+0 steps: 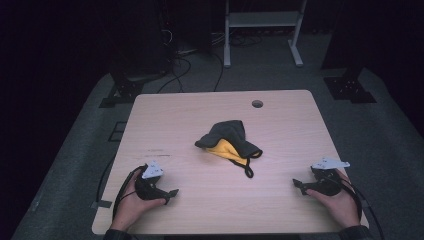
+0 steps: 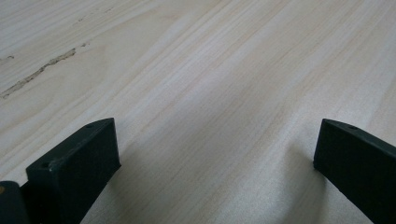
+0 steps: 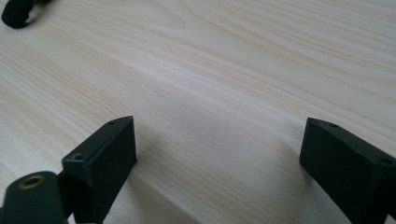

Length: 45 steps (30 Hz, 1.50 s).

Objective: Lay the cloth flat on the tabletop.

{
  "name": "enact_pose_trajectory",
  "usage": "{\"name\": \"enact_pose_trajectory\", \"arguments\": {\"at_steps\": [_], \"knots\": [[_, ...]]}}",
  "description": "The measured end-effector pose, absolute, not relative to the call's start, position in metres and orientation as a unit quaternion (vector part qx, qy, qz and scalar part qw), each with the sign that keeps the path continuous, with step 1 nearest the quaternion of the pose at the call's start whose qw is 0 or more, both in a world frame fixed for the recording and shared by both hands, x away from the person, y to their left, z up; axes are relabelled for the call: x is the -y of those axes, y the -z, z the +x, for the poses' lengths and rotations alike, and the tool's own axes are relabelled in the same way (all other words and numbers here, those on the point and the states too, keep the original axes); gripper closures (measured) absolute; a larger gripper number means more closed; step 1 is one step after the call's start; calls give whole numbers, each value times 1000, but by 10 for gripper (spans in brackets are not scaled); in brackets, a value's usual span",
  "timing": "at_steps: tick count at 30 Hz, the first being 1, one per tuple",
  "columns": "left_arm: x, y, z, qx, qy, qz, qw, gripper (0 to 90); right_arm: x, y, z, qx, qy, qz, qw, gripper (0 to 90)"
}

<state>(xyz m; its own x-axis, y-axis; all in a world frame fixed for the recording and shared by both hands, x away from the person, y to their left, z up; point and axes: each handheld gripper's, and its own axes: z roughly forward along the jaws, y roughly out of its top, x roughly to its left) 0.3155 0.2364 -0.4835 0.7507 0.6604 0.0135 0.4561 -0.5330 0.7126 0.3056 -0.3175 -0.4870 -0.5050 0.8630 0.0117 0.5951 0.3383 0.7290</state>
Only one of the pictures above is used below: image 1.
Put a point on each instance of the black stand with base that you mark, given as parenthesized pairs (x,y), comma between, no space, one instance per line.
(128,88)

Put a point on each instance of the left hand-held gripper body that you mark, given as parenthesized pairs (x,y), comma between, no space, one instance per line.
(148,187)

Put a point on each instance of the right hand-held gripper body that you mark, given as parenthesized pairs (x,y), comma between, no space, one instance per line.
(326,181)

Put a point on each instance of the black stand base plate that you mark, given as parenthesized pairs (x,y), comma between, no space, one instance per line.
(349,89)

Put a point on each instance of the person's right hand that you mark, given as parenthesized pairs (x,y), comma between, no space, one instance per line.
(340,205)

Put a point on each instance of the white metal stand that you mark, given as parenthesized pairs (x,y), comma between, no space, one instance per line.
(263,19)

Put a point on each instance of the grey tape strip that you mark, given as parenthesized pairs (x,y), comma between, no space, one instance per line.
(101,204)

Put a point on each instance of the round table grommet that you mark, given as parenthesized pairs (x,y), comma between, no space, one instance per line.
(257,103)

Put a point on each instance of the person's left hand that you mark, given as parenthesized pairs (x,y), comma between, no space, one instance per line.
(136,208)

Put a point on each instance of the grey and yellow cloth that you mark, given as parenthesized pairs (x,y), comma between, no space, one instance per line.
(230,134)

